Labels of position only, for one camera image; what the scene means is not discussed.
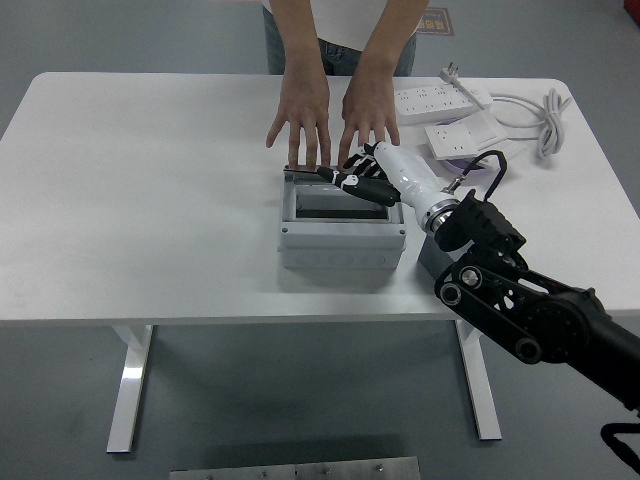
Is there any white wall socket panel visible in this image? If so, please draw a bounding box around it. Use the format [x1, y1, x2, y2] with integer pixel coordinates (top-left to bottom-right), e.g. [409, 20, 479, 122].
[423, 122, 484, 160]

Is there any smoky transparent box lid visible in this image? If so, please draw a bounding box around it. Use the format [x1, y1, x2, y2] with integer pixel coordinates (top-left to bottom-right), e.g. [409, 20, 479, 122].
[282, 165, 351, 177]

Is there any person's left hand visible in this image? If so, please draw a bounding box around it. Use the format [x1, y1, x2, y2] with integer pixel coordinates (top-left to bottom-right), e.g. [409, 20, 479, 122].
[337, 72, 401, 169]

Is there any person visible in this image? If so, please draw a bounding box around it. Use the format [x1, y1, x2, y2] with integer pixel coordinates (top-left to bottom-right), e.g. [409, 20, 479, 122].
[262, 0, 431, 77]

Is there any person's right hand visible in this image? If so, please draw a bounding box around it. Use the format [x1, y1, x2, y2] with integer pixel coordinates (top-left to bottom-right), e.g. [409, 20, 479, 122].
[265, 72, 333, 169]

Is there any grey metal plate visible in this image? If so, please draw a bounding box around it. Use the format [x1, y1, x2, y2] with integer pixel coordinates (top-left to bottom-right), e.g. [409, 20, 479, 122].
[169, 455, 421, 480]

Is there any white wall switch panel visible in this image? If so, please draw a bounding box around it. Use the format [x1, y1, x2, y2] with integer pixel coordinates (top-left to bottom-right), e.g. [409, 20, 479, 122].
[464, 110, 506, 146]

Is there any white power strip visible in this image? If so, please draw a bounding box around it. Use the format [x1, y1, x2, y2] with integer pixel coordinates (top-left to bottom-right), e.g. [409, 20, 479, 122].
[394, 82, 494, 126]

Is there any grey plastic junction box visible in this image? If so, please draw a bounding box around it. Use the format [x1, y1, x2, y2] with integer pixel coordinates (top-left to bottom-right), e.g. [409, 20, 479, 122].
[277, 167, 407, 271]

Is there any purple round disc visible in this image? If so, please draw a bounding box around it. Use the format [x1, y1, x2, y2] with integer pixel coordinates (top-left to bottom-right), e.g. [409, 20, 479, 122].
[442, 157, 489, 177]

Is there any white power cord with plug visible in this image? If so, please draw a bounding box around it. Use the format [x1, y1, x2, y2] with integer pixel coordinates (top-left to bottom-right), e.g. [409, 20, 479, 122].
[439, 60, 572, 162]

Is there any brown floor sign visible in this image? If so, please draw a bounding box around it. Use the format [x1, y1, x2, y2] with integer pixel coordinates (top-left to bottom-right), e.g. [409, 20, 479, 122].
[414, 5, 455, 37]

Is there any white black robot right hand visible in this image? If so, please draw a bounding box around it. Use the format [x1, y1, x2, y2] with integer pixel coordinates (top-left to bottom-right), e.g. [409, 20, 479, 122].
[315, 141, 450, 215]

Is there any white table leg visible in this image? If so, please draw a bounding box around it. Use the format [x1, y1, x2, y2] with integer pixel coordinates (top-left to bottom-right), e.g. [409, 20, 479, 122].
[105, 324, 157, 455]
[453, 319, 502, 441]

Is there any grey cube battery holder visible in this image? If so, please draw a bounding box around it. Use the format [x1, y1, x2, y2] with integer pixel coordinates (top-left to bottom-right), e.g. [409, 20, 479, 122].
[417, 234, 464, 279]

